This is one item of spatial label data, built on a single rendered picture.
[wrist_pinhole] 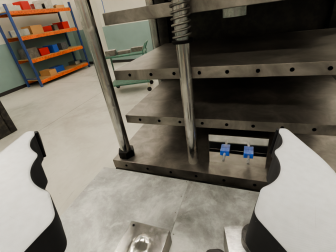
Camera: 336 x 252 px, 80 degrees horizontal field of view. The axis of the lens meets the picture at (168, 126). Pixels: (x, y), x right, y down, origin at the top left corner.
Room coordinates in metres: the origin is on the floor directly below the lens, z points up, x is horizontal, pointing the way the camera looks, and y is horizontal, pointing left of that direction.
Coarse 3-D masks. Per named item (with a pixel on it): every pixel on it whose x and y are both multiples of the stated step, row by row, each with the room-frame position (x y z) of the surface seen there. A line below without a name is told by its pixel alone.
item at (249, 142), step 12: (216, 132) 0.83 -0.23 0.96; (228, 132) 0.82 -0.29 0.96; (240, 132) 0.80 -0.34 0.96; (252, 132) 0.79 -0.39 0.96; (264, 132) 0.77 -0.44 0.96; (216, 144) 0.81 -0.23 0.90; (228, 144) 0.79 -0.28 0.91; (240, 144) 0.77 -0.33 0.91; (252, 144) 0.75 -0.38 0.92; (264, 144) 0.73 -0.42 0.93; (216, 156) 0.82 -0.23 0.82; (228, 156) 0.79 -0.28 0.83; (240, 156) 0.77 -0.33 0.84; (264, 156) 0.72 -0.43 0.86
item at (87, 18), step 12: (84, 0) 0.98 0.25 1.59; (84, 12) 0.98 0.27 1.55; (84, 24) 0.98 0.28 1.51; (156, 24) 1.61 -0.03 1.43; (96, 36) 0.99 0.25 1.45; (156, 36) 1.60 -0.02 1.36; (96, 48) 0.98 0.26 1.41; (96, 60) 0.98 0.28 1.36; (96, 72) 0.99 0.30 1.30; (108, 72) 1.00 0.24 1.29; (108, 84) 0.98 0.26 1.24; (108, 96) 0.98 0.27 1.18; (108, 108) 0.99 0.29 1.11; (120, 120) 0.99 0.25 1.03; (120, 132) 0.98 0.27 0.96; (120, 144) 0.98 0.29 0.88; (120, 156) 0.98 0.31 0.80
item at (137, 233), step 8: (136, 224) 0.46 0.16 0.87; (144, 224) 0.46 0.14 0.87; (128, 232) 0.44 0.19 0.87; (136, 232) 0.43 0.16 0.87; (144, 232) 0.43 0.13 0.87; (152, 232) 0.42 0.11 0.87; (160, 232) 0.42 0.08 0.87; (168, 232) 0.42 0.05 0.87; (120, 240) 0.41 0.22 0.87; (128, 240) 0.41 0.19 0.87; (136, 240) 0.41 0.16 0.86; (144, 240) 0.41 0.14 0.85; (152, 240) 0.40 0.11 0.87; (160, 240) 0.39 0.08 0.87; (168, 240) 0.40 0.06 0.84; (120, 248) 0.39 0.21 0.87; (128, 248) 0.39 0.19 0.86; (136, 248) 0.39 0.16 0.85; (144, 248) 0.39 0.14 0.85; (152, 248) 0.37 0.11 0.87; (160, 248) 0.37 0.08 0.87; (168, 248) 0.39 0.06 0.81
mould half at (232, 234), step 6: (228, 228) 0.37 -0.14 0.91; (234, 228) 0.37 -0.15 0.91; (240, 228) 0.37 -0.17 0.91; (228, 234) 0.35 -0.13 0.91; (234, 234) 0.35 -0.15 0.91; (240, 234) 0.35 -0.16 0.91; (228, 240) 0.34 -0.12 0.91; (234, 240) 0.33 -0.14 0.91; (240, 240) 0.33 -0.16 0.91; (228, 246) 0.32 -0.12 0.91; (234, 246) 0.32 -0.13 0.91; (240, 246) 0.32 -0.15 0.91
